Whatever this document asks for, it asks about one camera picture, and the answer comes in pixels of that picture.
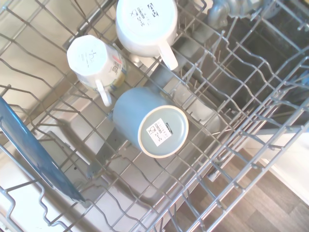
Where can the built-in dishwasher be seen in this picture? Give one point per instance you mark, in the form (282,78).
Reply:
(149,174)

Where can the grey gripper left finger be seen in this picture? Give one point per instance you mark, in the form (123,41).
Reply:
(217,12)

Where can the blue-grey ceramic mug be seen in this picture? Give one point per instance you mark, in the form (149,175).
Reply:
(130,113)

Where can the white cabinet with drawer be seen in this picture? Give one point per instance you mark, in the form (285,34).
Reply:
(297,154)

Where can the small white printed mug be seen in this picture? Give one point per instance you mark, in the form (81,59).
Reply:
(84,55)

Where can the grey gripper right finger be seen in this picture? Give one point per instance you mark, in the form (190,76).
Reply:
(243,7)

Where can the large white ceramic mug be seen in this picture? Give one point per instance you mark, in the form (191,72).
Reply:
(142,29)

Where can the dark blue round plate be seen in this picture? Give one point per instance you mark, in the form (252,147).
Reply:
(31,149)

